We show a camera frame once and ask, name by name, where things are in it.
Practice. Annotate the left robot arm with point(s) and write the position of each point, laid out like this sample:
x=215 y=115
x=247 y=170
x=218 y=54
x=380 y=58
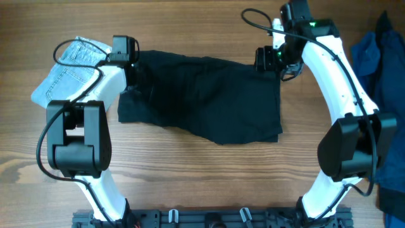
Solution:
x=75 y=145

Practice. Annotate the folded light blue jeans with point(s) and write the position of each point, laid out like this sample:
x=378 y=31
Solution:
x=72 y=72

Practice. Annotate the blue garment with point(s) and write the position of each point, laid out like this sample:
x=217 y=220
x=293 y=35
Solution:
x=378 y=63

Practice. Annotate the black shorts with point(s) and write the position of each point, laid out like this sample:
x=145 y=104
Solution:
x=223 y=101

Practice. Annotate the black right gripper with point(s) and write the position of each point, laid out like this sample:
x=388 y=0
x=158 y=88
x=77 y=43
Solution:
x=263 y=61

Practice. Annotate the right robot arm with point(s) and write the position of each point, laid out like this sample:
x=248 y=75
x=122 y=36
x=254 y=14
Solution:
x=360 y=135

